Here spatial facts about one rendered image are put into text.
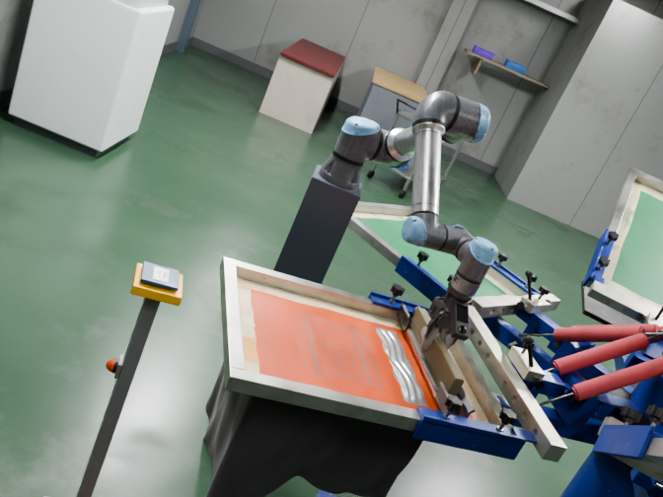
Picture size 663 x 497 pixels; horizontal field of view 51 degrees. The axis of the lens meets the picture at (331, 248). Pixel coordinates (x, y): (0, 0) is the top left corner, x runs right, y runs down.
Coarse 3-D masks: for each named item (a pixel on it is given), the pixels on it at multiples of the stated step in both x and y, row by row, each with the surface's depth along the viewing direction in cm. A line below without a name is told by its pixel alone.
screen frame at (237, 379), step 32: (224, 256) 205; (224, 288) 189; (288, 288) 209; (320, 288) 211; (224, 320) 177; (224, 352) 166; (256, 384) 156; (288, 384) 160; (480, 384) 198; (352, 416) 164; (384, 416) 166; (416, 416) 169
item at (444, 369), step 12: (420, 312) 208; (420, 324) 205; (420, 336) 203; (432, 348) 195; (444, 348) 192; (432, 360) 193; (444, 360) 187; (432, 372) 191; (444, 372) 185; (456, 372) 182; (444, 384) 183; (456, 384) 180
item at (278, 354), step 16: (256, 336) 179; (272, 336) 182; (288, 336) 186; (272, 352) 176; (288, 352) 179; (272, 368) 169; (288, 368) 172; (384, 368) 191; (320, 384) 171; (336, 384) 174; (352, 384) 177; (384, 400) 176; (400, 400) 179; (432, 400) 186
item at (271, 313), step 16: (256, 304) 194; (272, 304) 198; (288, 304) 202; (304, 304) 206; (256, 320) 186; (272, 320) 190; (288, 320) 193; (336, 320) 205; (352, 320) 209; (368, 336) 204; (400, 336) 212; (384, 352) 199; (416, 368) 198
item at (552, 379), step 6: (546, 372) 210; (522, 378) 203; (546, 378) 206; (552, 378) 208; (558, 378) 210; (528, 384) 204; (546, 384) 205; (552, 384) 206; (558, 384) 206; (546, 390) 206; (552, 390) 207; (558, 390) 207; (552, 396) 208
